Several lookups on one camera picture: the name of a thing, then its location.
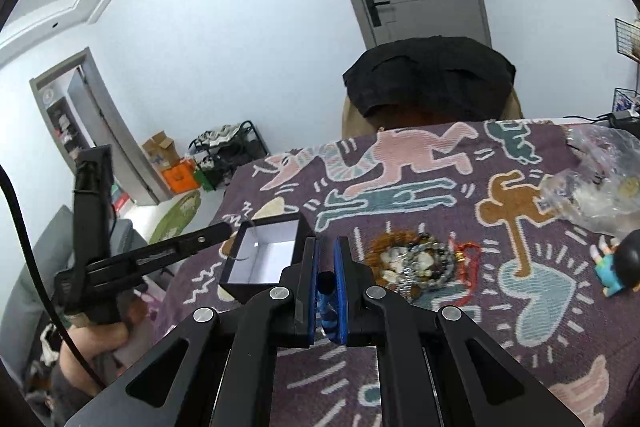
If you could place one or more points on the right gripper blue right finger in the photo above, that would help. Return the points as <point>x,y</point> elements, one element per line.
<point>436,368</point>

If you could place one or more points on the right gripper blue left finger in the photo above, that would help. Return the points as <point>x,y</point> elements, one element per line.
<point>214,369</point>

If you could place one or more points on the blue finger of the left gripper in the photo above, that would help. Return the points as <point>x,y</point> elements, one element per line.
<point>190,244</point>

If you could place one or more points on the black square jewelry box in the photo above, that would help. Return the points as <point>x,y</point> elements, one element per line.
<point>261,250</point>

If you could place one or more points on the person left hand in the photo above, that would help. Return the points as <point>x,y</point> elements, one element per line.
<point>108,349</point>

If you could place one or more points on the green oval floor mat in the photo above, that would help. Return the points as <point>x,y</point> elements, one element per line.
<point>177,218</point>

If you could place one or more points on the orange box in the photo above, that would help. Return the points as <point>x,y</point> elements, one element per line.
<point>180,178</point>

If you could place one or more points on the black shoe rack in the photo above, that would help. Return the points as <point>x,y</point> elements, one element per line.
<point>219,152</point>

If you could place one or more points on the brown cardboard box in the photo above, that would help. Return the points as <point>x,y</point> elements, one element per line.
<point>161,151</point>

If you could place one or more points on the patterned purple woven tablecloth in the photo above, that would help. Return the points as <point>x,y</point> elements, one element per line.
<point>451,215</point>

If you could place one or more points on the black haired cartoon figurine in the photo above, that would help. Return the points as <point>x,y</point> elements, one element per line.
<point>617,264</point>

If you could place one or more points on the clear plastic bag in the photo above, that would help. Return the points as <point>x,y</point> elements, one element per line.
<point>601,193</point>

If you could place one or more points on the black jacket on chair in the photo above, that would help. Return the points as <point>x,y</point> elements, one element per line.
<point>453,76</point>

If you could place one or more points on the black door handle lock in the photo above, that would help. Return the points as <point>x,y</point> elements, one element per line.
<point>372,8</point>

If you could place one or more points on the black wire wall basket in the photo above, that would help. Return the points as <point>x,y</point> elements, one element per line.
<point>628,39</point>

